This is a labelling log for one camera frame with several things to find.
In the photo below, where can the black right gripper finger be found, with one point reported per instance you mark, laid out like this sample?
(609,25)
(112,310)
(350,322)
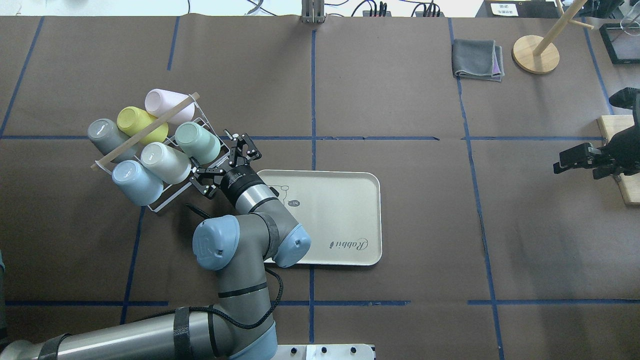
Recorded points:
(606,171)
(584,155)

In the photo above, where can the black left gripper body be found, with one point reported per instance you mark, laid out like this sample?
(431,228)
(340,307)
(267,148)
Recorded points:
(235,180)

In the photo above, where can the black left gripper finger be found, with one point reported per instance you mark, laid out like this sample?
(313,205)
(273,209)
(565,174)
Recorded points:
(243,150)
(207,180)

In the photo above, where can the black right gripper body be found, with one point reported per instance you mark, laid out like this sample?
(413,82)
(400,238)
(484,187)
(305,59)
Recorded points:
(623,148)

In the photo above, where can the mint green cup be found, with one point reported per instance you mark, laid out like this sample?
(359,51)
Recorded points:
(197,142)

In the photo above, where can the cream rabbit tray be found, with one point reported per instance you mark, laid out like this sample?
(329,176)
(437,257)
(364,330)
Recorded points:
(340,210)

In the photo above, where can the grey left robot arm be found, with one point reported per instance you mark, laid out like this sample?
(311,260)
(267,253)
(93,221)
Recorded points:
(240,326)

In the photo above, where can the cream white cup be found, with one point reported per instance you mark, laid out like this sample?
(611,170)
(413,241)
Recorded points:
(170,165)

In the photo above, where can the light blue cup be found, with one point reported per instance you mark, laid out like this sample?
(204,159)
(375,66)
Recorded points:
(138,184)

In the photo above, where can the pink cup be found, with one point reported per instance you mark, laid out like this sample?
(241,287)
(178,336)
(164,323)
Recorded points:
(159,101)

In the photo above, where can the yellow cup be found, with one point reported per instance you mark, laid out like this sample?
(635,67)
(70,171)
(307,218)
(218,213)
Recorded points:
(132,120)

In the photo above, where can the grey cup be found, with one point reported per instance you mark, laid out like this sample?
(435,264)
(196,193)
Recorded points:
(105,135)

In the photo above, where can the wooden board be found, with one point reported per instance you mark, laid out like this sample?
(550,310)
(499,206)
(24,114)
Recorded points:
(629,186)

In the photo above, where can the black framed box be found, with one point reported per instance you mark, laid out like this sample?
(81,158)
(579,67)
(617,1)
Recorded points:
(621,47)

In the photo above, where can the round wooden stand base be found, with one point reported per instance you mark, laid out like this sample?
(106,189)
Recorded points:
(537,54)

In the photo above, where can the grey folded cloth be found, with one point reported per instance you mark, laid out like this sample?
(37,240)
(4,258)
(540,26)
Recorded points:
(480,59)

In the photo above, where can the white wire cup rack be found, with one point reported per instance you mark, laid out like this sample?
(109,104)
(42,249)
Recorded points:
(131,150)

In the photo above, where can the aluminium frame post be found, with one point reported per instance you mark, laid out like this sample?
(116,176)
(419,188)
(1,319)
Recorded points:
(313,11)

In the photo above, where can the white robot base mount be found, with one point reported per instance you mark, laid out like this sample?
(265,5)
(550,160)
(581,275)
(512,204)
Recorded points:
(345,351)

